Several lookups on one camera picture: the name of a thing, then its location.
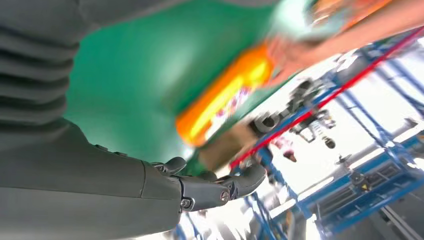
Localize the blue metal rack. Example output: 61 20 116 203
231 29 424 240

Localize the red metal bar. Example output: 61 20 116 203
230 28 424 168

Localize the cardboard box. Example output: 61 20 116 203
198 124 259 171

